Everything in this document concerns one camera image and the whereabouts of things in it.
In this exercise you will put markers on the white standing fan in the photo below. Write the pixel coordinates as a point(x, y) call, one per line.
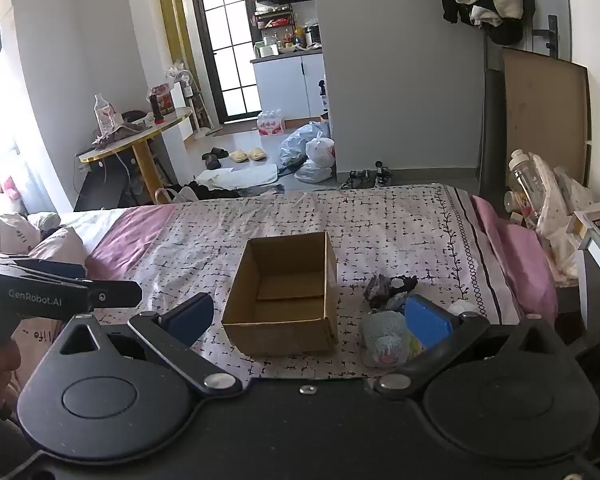
point(187, 90)

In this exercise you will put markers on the black cylinder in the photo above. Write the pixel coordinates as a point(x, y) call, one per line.
point(156, 110)

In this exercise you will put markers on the black slipper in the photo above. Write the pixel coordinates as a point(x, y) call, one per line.
point(211, 162)
point(215, 152)

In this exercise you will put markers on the black patterned small item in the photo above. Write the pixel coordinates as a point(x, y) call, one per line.
point(377, 292)

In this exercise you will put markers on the white black-dashed printed blanket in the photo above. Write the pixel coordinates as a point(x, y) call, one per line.
point(380, 230)

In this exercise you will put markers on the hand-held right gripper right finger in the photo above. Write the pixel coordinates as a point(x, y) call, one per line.
point(427, 322)

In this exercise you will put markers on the white dotted plastic bag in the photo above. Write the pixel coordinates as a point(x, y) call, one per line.
point(560, 195)

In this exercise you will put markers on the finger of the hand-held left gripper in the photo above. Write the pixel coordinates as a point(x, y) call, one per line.
point(117, 293)
point(55, 270)

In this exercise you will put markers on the black clothes on floor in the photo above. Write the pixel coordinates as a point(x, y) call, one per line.
point(212, 192)

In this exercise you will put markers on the pack of water bottles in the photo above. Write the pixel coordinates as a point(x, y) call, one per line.
point(271, 124)

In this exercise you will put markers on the kitchen shelf rack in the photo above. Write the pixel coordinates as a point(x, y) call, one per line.
point(275, 25)

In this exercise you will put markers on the pink bed sheet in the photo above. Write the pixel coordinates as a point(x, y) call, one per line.
point(520, 260)

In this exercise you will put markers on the pair of sneakers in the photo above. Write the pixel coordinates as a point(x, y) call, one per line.
point(367, 177)

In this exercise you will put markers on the round yellow table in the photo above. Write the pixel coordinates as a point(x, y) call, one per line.
point(140, 132)

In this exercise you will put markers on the beige slipper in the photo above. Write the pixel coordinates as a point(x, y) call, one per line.
point(256, 154)
point(238, 155)

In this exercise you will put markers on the pink plush toy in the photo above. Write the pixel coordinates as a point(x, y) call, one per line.
point(9, 190)

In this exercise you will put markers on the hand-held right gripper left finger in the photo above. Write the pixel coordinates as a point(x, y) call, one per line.
point(187, 317)

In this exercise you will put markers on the black framed glass door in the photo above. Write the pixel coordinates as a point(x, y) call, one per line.
point(225, 45)

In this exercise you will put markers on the brown cardboard box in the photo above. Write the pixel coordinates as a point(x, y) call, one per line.
point(280, 285)

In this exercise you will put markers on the white kitchen cabinet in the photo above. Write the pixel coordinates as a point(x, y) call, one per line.
point(285, 85)

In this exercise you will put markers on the red box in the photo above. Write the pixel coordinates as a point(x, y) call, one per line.
point(166, 100)

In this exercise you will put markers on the black spray bottle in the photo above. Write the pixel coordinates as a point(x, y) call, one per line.
point(322, 95)

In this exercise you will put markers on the brown cloth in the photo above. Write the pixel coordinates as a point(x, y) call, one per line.
point(120, 132)

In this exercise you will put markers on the pink white printed quilt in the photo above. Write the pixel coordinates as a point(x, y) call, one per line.
point(10, 237)

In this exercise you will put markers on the person's left hand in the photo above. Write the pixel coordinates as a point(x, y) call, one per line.
point(7, 367)

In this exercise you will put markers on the white floor mat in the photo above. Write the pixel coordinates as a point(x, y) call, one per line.
point(240, 176)

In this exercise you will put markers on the clear plastic water bottle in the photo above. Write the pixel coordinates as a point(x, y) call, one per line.
point(104, 115)

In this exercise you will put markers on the clear bottle white cap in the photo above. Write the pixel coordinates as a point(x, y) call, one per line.
point(527, 182)

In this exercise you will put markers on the brown cardboard board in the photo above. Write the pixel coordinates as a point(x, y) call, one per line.
point(545, 110)

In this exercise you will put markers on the grey blue plastic bag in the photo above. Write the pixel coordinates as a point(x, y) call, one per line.
point(297, 142)

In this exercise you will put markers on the white red plastic bag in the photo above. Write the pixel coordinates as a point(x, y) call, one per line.
point(321, 152)

